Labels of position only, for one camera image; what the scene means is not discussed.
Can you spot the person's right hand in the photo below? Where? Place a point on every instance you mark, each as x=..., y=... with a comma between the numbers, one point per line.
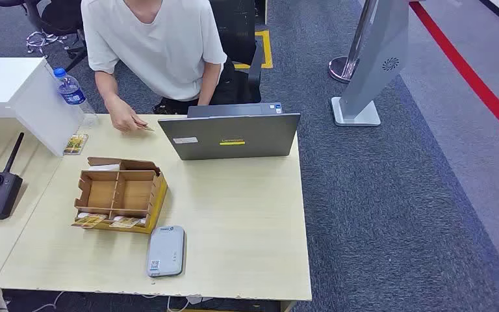
x=122, y=117

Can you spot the yellow picture ID card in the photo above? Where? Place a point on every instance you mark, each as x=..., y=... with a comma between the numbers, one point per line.
x=146, y=128

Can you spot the person's right forearm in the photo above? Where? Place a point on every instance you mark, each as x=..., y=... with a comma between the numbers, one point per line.
x=107, y=88

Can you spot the person's left forearm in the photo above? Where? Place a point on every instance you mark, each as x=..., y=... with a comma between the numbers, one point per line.
x=210, y=84

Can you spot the cardboard card organizer box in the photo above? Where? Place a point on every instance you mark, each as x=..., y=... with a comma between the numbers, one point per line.
x=120, y=194

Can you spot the person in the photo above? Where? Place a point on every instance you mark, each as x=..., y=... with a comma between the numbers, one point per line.
x=159, y=47

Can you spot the clear plastic water bottle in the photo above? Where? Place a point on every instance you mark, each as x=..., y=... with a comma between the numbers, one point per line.
x=72, y=92

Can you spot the white box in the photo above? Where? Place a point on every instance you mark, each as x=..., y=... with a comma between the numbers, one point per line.
x=25, y=99

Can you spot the grey laptop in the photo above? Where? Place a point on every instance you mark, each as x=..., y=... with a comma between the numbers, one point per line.
x=232, y=137

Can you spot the black swivel chair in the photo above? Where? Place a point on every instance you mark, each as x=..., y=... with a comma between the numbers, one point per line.
x=60, y=17

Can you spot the grey kiosk stand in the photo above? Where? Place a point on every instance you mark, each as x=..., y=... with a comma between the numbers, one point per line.
x=378, y=51

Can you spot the chrome stanchion post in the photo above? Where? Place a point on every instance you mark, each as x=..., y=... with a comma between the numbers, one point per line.
x=353, y=51

